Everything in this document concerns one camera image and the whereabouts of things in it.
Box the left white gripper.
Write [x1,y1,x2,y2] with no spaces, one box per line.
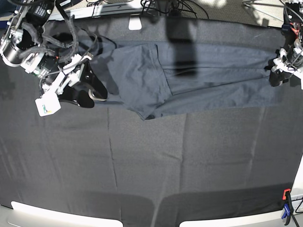
[265,47,303,89]

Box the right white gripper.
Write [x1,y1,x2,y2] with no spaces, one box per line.
[35,54,108,117]

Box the dark navy t-shirt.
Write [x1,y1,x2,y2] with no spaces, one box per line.
[79,37,283,120]

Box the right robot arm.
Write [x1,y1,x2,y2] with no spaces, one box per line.
[0,0,108,116]

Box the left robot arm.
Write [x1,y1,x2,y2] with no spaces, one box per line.
[269,0,303,87]

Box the black table cloth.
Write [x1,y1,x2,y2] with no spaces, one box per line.
[0,18,303,227]

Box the white tag on cloth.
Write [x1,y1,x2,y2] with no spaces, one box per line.
[128,15,142,31]

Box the blue orange clamp bottom right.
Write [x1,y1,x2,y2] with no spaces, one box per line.
[281,189,299,227]

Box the black cable bundle top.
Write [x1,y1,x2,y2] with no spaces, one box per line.
[139,0,210,19]

